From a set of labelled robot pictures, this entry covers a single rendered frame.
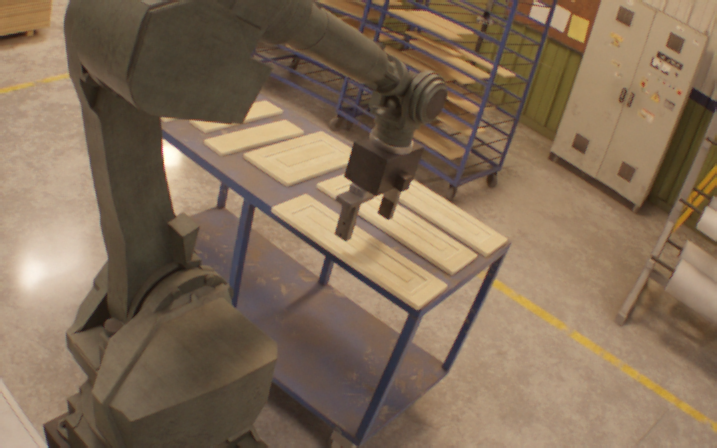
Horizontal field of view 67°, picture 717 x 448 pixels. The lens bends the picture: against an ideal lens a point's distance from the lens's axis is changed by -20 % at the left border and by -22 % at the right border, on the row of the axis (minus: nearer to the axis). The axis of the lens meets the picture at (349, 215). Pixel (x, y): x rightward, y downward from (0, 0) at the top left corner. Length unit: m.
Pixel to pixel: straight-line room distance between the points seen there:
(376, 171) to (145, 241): 0.78
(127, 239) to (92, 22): 0.72
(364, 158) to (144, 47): 1.23
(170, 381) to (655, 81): 5.65
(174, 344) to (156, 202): 0.36
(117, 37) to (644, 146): 5.97
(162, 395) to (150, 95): 0.79
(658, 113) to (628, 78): 0.47
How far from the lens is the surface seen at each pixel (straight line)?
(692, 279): 4.62
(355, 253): 2.30
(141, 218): 1.66
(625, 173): 6.69
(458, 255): 2.48
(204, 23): 1.04
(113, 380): 1.63
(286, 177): 2.63
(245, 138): 2.86
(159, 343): 1.65
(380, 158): 2.05
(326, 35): 1.54
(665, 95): 6.47
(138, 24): 0.98
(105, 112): 1.44
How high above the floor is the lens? 2.30
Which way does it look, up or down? 30 degrees down
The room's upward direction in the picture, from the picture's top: 17 degrees clockwise
